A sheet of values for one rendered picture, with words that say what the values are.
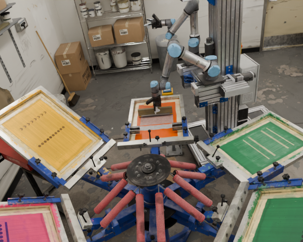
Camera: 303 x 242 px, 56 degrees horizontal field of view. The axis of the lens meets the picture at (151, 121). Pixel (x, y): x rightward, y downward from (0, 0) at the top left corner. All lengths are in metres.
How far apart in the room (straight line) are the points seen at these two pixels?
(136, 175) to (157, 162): 0.17
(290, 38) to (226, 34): 3.95
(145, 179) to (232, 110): 1.89
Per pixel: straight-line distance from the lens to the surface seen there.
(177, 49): 2.61
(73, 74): 5.82
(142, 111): 2.98
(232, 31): 3.05
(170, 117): 2.97
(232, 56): 3.15
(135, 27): 5.69
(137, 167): 1.96
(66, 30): 6.50
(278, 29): 6.71
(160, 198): 1.85
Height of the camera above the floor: 2.68
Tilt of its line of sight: 36 degrees down
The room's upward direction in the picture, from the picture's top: 9 degrees counter-clockwise
